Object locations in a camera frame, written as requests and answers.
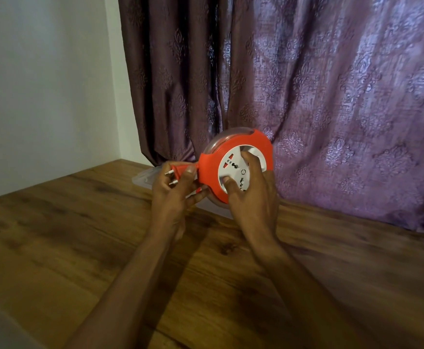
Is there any person's right hand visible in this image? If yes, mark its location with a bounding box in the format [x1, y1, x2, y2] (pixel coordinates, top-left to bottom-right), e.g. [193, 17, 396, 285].
[222, 150, 281, 257]

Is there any person's left hand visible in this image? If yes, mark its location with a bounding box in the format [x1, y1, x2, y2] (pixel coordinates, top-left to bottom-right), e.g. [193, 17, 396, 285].
[150, 161, 211, 242]

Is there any clear plastic storage box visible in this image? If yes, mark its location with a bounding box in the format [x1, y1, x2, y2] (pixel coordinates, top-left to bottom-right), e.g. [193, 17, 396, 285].
[186, 169, 285, 221]

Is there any orange power cord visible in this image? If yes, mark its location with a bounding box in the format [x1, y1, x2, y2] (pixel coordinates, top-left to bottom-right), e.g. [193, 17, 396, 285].
[164, 161, 212, 199]

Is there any orange extension cord reel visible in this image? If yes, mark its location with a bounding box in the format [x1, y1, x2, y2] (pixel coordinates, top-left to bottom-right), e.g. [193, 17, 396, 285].
[196, 127, 275, 206]

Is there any person's left forearm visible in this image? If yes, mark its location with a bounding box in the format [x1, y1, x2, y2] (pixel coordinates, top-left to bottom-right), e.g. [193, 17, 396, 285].
[65, 228, 178, 349]

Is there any clear plastic box lid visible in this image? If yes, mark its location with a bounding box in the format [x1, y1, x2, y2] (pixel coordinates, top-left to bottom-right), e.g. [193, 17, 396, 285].
[131, 166, 165, 190]

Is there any purple patterned curtain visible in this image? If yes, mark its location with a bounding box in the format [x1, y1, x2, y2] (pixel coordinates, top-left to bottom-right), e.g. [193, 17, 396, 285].
[117, 0, 424, 235]

